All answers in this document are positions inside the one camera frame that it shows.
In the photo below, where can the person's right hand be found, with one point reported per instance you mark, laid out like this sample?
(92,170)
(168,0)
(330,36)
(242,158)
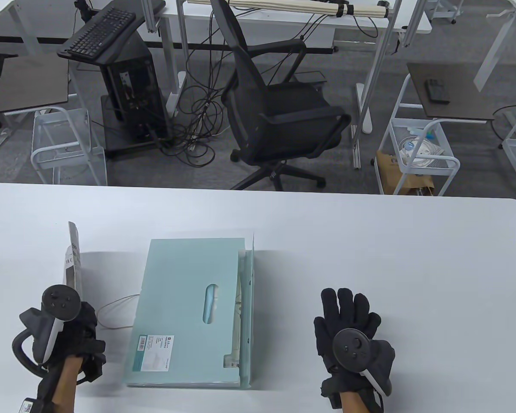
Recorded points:
(348,309)

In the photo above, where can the white power strip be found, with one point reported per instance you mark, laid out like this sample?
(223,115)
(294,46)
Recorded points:
(175,97)

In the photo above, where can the black computer stand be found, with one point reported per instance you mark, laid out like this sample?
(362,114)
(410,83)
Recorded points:
(120,148)

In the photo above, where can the newspaper with airplane photo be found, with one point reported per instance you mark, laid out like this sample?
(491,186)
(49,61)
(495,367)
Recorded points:
(74,258)

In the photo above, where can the white desk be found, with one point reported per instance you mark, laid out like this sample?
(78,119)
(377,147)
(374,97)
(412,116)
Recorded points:
(275,23)
(4,8)

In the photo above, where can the person's left forearm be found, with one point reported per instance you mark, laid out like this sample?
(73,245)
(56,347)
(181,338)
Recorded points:
(66,383)

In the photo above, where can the black keyboard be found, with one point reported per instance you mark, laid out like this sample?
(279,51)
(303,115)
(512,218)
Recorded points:
(96,34)

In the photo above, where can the black office chair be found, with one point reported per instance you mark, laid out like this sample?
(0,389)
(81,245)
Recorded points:
(279,112)

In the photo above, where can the brown paper bag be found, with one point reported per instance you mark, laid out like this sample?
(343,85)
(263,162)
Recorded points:
(389,176)

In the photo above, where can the person's right forearm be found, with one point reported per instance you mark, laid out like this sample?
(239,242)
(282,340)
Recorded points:
(354,402)

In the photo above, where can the small black device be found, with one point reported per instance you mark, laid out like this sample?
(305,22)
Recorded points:
(437,90)

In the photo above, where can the dark brown board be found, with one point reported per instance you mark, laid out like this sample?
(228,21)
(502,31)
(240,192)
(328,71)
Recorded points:
(30,81)
(456,92)

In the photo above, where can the black computer tower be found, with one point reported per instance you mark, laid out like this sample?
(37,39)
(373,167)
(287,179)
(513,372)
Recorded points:
(133,90)

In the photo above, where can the person's left hand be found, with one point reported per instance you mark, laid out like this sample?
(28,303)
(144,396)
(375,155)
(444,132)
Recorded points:
(88,331)

